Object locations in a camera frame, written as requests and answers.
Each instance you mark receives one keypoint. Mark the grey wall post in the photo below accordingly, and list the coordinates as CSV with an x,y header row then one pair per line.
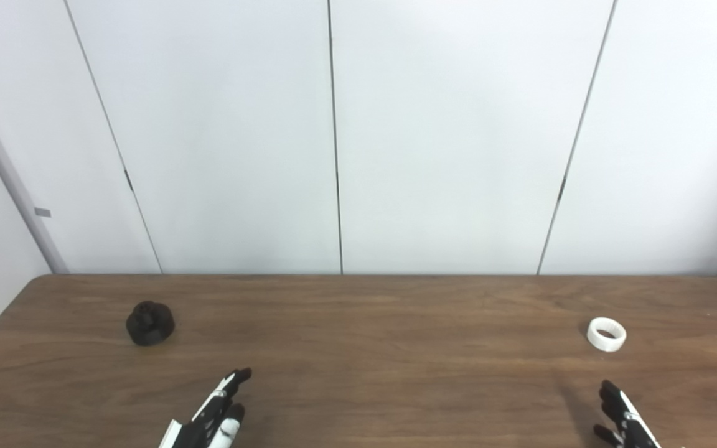
x,y
16,186

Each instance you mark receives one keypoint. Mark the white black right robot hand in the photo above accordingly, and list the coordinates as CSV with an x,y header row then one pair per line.
x,y
629,429

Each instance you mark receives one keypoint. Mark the round black part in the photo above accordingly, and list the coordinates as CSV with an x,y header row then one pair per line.
x,y
150,325

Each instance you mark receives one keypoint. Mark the small grey tag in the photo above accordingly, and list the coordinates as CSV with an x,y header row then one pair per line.
x,y
42,212

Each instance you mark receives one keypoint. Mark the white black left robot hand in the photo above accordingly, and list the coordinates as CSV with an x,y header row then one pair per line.
x,y
209,423

